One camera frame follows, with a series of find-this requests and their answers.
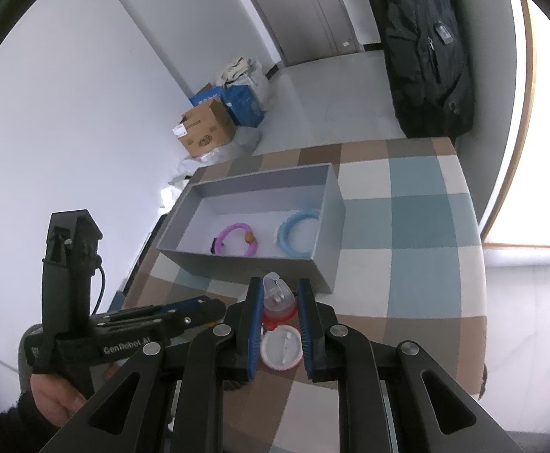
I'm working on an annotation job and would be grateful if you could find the grey door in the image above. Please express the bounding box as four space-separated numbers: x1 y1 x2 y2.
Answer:
230 0 363 67

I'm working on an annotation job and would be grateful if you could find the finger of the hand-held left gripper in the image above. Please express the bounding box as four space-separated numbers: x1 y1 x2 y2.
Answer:
164 300 227 341
154 295 215 316

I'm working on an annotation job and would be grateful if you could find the blue carton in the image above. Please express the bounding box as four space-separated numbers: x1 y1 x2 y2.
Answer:
190 82 267 128

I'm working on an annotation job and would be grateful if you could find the brown cardboard box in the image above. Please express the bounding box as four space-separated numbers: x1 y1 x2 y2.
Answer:
176 99 237 158

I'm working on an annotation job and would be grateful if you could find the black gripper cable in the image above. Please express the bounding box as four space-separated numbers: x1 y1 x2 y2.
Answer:
96 263 106 314

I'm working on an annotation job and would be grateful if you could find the light blue bracelet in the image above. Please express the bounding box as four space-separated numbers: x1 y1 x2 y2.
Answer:
276 208 322 257

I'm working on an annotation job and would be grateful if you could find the person's left hand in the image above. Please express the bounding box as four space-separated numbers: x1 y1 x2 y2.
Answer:
29 373 89 428

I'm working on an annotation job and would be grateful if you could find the black backpack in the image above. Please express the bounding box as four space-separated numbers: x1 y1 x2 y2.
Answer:
366 0 475 139

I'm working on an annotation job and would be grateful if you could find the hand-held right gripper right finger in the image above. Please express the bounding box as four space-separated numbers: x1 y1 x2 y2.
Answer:
296 278 525 453

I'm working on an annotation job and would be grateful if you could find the wooden window frame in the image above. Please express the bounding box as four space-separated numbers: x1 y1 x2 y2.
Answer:
479 0 550 252

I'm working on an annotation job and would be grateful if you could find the white bag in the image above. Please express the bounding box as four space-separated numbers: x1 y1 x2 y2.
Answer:
216 57 269 101

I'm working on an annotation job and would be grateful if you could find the checkered tablecloth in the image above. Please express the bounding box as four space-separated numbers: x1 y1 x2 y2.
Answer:
121 137 489 453

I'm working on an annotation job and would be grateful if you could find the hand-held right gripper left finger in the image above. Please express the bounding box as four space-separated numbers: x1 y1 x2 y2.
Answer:
39 276 264 453

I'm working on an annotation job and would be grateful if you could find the grey rectangular box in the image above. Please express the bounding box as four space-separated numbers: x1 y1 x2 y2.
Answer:
156 163 347 294

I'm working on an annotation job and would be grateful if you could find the person's left forearm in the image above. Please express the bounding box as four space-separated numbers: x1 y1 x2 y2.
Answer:
0 384 61 453

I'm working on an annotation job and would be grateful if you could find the purple spiral ring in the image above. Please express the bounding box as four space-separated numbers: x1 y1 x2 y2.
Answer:
210 223 259 257

